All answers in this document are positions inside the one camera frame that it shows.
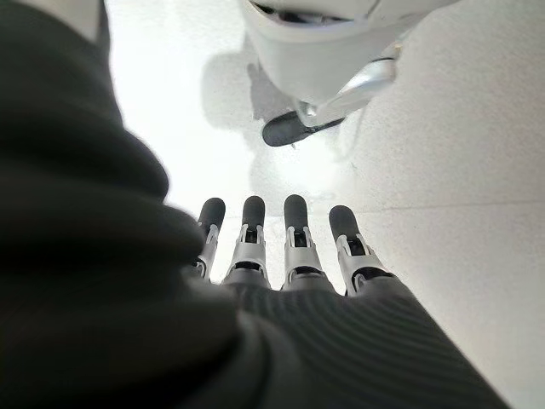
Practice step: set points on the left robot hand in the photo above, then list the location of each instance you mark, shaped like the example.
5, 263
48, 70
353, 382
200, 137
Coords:
127, 298

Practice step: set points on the black left robot foot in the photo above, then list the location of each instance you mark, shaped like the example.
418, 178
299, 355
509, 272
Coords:
285, 130

